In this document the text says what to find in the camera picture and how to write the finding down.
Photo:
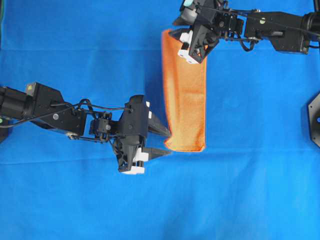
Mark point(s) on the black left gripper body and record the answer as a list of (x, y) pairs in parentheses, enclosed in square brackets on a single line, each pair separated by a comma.
[(128, 134)]

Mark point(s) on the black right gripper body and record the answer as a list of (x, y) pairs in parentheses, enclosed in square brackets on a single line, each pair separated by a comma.
[(207, 22)]

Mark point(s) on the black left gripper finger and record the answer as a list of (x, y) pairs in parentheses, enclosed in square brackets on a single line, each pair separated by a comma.
[(156, 126), (156, 153)]

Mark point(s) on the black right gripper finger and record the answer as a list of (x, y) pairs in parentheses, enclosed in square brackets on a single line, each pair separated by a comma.
[(176, 34)]

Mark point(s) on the orange towel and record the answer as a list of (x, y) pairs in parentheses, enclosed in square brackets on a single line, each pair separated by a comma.
[(185, 97)]

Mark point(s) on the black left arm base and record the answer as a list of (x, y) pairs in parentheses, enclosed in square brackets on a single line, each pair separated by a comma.
[(4, 131)]

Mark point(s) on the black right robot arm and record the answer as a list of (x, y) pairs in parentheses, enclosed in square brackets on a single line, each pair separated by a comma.
[(288, 33)]

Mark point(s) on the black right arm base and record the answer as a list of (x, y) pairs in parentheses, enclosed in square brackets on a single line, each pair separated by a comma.
[(314, 119)]

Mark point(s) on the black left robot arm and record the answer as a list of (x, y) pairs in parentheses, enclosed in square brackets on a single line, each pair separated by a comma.
[(45, 107)]

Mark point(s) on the blue tablecloth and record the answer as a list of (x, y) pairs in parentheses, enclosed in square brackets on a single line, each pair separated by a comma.
[(258, 177)]

